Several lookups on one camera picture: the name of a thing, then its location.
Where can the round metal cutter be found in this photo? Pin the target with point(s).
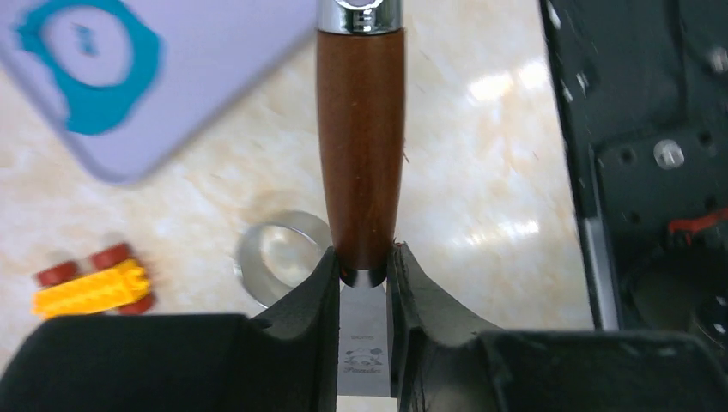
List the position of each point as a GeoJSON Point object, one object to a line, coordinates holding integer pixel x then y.
{"type": "Point", "coordinates": [275, 255]}

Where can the blue dough piece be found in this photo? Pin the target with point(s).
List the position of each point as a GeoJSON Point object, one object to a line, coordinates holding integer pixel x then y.
{"type": "Point", "coordinates": [94, 110]}

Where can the metal scraper wooden handle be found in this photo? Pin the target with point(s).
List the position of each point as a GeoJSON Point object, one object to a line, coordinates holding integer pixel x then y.
{"type": "Point", "coordinates": [361, 96]}

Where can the orange toy car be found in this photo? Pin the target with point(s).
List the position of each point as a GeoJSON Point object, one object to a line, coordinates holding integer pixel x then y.
{"type": "Point", "coordinates": [118, 281]}

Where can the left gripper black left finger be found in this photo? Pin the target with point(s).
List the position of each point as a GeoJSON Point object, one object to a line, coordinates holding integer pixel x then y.
{"type": "Point", "coordinates": [284, 359]}

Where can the lavender plastic tray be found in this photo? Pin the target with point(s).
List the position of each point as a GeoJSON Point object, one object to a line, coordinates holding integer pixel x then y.
{"type": "Point", "coordinates": [211, 52]}

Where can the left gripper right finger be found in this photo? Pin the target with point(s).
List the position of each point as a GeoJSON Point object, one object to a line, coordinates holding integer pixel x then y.
{"type": "Point", "coordinates": [444, 357]}

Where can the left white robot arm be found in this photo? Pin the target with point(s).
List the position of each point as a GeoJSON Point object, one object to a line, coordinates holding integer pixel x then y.
{"type": "Point", "coordinates": [306, 205]}

